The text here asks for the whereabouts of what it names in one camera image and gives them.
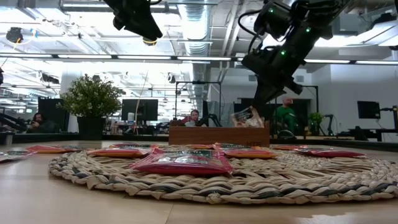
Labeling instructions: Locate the silver ventilation duct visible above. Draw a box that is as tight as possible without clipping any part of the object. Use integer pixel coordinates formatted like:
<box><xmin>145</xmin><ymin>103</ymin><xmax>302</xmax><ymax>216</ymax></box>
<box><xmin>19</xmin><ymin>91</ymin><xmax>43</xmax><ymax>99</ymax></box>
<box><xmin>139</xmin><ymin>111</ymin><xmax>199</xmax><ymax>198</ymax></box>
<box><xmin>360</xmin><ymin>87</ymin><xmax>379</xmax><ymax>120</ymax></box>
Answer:
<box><xmin>178</xmin><ymin>0</ymin><xmax>215</xmax><ymax>105</ymax></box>

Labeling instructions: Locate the black background table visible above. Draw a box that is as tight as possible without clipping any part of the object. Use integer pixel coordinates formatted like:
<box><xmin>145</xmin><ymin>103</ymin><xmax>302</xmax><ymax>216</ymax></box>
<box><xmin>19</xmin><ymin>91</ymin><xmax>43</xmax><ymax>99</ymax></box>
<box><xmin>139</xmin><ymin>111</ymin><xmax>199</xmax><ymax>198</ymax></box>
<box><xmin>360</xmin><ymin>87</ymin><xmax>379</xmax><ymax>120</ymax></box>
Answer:
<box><xmin>348</xmin><ymin>126</ymin><xmax>398</xmax><ymax>142</ymax></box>

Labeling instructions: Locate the round woven placemat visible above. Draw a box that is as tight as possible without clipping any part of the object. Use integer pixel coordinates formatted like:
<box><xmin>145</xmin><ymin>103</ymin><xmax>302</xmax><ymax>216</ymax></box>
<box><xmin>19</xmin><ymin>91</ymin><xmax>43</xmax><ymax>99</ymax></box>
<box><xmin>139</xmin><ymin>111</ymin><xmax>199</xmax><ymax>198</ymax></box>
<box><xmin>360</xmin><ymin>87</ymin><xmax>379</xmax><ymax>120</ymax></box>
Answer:
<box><xmin>48</xmin><ymin>143</ymin><xmax>398</xmax><ymax>205</ymax></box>

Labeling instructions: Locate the wooden three-compartment box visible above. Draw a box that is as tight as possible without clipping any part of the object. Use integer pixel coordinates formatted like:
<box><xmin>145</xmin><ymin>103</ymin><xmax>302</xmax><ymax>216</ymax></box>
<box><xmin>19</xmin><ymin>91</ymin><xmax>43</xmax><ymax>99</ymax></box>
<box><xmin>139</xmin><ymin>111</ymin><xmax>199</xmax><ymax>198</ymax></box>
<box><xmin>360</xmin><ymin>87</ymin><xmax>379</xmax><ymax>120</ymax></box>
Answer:
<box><xmin>168</xmin><ymin>119</ymin><xmax>271</xmax><ymax>147</ymax></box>

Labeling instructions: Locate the overhead LED light bar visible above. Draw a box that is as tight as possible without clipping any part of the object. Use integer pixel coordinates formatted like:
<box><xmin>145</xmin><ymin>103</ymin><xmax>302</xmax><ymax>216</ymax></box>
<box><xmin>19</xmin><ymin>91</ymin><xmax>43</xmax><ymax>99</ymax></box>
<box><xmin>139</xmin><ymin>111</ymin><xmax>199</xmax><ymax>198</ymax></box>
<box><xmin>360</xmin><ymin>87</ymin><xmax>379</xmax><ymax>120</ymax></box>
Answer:
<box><xmin>0</xmin><ymin>52</ymin><xmax>398</xmax><ymax>65</ymax></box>

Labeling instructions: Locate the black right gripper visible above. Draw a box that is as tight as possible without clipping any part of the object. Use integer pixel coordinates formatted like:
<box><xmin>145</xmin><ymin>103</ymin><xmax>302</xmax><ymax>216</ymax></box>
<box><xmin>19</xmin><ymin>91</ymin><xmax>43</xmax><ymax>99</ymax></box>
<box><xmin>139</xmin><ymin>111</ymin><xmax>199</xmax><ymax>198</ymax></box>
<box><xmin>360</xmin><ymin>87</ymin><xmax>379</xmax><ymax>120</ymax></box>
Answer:
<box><xmin>241</xmin><ymin>46</ymin><xmax>304</xmax><ymax>110</ymax></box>

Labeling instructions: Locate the green potted plant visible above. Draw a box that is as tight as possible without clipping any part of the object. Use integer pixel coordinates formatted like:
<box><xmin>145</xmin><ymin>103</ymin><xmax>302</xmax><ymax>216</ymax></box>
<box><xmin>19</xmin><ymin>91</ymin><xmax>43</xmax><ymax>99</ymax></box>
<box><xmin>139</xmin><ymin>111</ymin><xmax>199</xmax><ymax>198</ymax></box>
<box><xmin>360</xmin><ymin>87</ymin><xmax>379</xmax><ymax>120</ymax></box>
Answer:
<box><xmin>55</xmin><ymin>73</ymin><xmax>127</xmax><ymax>141</ymax></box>

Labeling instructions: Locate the beige tea bag packet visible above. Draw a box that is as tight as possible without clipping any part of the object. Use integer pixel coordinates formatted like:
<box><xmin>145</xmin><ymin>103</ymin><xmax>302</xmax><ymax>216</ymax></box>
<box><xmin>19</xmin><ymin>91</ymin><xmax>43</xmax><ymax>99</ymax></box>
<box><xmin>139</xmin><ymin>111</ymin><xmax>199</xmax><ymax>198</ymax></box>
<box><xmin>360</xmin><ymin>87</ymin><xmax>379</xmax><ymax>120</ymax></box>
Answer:
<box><xmin>230</xmin><ymin>105</ymin><xmax>259</xmax><ymax>128</ymax></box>
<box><xmin>247</xmin><ymin>113</ymin><xmax>266</xmax><ymax>129</ymax></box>

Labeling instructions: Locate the person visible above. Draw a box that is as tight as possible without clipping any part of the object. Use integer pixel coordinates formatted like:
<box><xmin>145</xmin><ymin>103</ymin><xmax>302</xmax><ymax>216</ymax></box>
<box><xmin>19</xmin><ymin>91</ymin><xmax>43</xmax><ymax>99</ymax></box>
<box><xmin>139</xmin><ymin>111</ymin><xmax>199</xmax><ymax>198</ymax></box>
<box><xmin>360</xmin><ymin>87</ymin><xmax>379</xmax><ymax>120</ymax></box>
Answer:
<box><xmin>273</xmin><ymin>96</ymin><xmax>299</xmax><ymax>135</ymax></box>
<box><xmin>26</xmin><ymin>112</ymin><xmax>60</xmax><ymax>134</ymax></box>
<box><xmin>184</xmin><ymin>109</ymin><xmax>203</xmax><ymax>128</ymax></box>

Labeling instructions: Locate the black arched clamp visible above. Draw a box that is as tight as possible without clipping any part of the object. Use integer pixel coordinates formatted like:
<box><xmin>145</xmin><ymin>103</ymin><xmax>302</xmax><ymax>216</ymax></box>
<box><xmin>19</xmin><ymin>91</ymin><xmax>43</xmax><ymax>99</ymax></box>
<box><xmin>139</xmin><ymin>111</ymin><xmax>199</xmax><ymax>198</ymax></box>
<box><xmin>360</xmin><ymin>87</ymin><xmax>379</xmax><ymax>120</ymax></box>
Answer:
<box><xmin>276</xmin><ymin>129</ymin><xmax>297</xmax><ymax>139</ymax></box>

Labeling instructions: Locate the black monitor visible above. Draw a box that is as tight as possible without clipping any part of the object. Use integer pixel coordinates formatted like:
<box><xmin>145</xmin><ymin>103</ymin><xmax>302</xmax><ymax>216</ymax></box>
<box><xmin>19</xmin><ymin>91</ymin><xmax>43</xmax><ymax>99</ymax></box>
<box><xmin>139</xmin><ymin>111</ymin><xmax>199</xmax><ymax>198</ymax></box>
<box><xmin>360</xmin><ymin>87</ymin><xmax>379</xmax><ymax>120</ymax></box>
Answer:
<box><xmin>37</xmin><ymin>98</ymin><xmax>70</xmax><ymax>133</ymax></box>
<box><xmin>120</xmin><ymin>98</ymin><xmax>159</xmax><ymax>122</ymax></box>
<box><xmin>356</xmin><ymin>100</ymin><xmax>381</xmax><ymax>120</ymax></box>

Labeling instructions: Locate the black round ceiling fixture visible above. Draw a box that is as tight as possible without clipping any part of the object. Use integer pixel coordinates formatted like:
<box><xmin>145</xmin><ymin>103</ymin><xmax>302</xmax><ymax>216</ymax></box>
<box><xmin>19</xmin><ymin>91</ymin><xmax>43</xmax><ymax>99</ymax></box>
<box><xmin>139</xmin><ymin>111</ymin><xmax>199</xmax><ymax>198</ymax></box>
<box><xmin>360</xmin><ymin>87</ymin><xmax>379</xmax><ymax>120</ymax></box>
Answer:
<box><xmin>5</xmin><ymin>26</ymin><xmax>24</xmax><ymax>44</ymax></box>

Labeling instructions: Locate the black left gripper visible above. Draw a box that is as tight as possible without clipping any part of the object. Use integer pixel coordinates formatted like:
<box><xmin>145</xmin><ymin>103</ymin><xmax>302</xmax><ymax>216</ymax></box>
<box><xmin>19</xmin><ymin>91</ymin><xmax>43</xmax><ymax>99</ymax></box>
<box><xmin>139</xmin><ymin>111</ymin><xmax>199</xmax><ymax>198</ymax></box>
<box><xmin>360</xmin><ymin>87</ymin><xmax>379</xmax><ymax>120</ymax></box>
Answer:
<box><xmin>104</xmin><ymin>0</ymin><xmax>164</xmax><ymax>41</ymax></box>

